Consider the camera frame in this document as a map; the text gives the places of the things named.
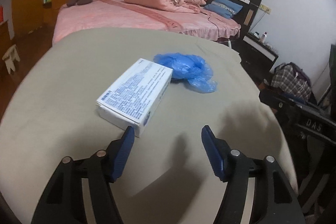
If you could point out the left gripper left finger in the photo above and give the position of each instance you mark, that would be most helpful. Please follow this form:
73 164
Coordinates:
62 199

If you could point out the blue plastic bag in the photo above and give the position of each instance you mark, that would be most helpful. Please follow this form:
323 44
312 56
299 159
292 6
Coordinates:
192 70

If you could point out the white blue paper box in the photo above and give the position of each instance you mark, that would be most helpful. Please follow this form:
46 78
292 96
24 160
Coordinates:
133 98

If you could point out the plaid covered chair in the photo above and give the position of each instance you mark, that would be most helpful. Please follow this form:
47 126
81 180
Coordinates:
291 79

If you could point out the black white nightstand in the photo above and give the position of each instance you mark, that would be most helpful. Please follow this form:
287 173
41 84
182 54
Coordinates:
256 58

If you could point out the white lotion bottle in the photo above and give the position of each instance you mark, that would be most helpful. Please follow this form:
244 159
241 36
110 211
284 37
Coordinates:
263 37

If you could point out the blue pillow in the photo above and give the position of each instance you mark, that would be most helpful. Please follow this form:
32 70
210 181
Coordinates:
224 8

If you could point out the small white stool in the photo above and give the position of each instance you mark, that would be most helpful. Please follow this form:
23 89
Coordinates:
9 57

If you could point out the pink covered bed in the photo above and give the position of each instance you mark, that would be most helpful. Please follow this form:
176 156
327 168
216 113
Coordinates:
116 13

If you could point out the brown neck pillow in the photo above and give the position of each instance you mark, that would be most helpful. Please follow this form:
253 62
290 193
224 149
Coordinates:
71 3

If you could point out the wall power socket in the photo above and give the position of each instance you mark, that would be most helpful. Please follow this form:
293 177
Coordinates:
265 8

